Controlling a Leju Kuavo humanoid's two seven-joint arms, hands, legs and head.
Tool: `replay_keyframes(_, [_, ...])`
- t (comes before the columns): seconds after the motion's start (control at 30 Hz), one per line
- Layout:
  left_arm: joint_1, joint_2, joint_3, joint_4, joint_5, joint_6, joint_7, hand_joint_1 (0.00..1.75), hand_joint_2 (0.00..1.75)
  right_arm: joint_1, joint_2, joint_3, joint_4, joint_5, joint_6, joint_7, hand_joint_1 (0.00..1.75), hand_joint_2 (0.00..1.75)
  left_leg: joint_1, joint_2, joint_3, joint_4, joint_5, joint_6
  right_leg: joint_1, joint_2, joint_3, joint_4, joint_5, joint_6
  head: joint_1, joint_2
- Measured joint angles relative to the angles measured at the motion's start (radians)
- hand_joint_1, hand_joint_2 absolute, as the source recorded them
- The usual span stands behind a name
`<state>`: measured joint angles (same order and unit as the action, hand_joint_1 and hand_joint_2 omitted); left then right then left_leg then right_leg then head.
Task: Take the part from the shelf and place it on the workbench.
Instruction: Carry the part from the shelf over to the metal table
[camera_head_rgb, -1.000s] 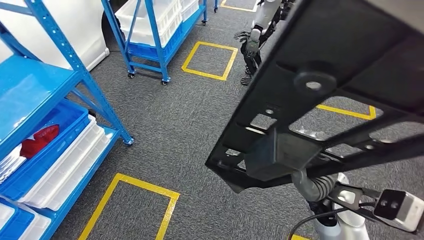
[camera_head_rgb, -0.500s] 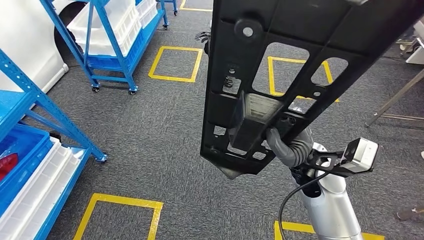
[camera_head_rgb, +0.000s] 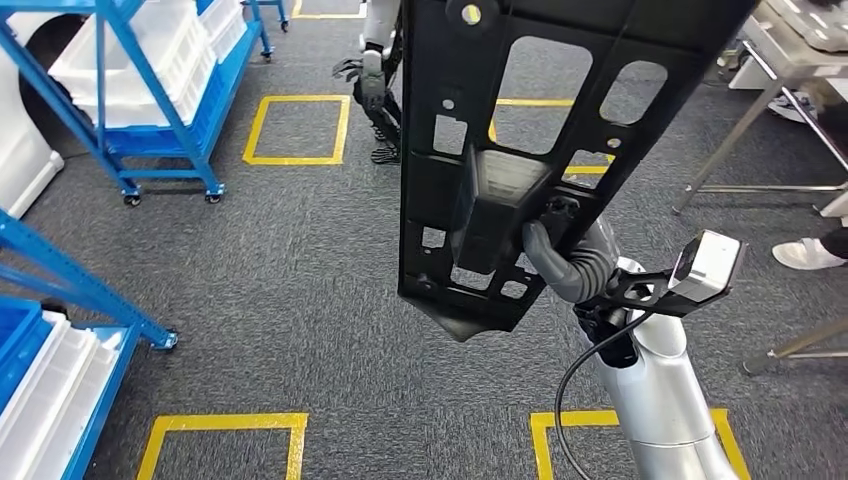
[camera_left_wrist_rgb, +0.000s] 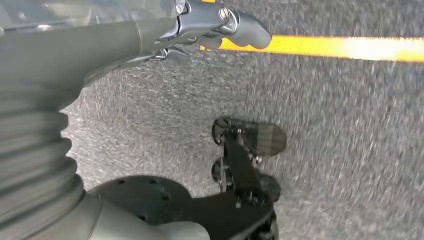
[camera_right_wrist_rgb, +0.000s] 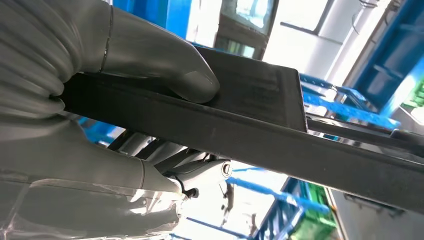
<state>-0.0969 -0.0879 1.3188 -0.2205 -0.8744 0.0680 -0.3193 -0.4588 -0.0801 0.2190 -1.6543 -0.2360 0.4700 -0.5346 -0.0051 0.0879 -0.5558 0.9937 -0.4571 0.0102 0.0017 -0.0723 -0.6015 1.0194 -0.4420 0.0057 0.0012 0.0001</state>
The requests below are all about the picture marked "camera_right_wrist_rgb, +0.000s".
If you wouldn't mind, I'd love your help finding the grey metal cabinet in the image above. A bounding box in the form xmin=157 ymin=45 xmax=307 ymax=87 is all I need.
xmin=326 ymin=188 xmax=424 ymax=240

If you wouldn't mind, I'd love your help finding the dark framed glass panel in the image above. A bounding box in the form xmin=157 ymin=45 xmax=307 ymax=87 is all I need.
xmin=213 ymin=0 xmax=279 ymax=61

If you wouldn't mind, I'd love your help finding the blue rack with green crates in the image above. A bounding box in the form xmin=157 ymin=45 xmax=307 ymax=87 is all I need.
xmin=226 ymin=167 xmax=337 ymax=240
xmin=299 ymin=0 xmax=424 ymax=131

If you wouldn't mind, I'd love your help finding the green plastic crate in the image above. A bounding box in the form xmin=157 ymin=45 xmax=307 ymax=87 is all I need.
xmin=288 ymin=183 xmax=337 ymax=240
xmin=400 ymin=77 xmax=424 ymax=112

